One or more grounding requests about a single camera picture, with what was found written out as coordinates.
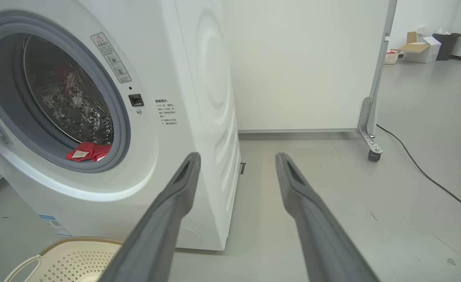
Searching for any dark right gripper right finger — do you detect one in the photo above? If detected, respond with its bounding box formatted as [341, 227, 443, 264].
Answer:
[275, 153, 380, 282]

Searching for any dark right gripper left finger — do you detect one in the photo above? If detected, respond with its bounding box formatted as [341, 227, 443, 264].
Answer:
[99, 152, 202, 282]

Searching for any red white-striped garment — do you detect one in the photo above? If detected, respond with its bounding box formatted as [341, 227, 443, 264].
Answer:
[65, 142, 112, 162]

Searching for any cream perforated laundry basket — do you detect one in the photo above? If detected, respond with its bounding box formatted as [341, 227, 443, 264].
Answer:
[4, 236, 124, 282]

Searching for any white front-load washing machine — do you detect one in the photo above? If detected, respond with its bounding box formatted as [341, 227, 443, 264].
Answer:
[0, 0, 242, 251]

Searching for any blue energy label sticker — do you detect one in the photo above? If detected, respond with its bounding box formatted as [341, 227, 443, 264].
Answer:
[39, 214, 72, 237]

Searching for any white partition panel on casters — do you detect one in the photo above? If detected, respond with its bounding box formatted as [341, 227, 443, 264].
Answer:
[225, 0, 397, 162]

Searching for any white warning label sticker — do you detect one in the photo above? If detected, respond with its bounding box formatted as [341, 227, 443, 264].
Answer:
[90, 33, 132, 83]

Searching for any white and brown cardboard box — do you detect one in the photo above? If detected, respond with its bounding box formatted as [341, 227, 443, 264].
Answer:
[397, 31, 441, 63]

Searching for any black trash bin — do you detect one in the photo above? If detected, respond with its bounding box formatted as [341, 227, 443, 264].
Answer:
[433, 33, 461, 61]

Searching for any black floor cable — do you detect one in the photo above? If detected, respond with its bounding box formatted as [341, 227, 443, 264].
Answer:
[376, 124, 461, 219]

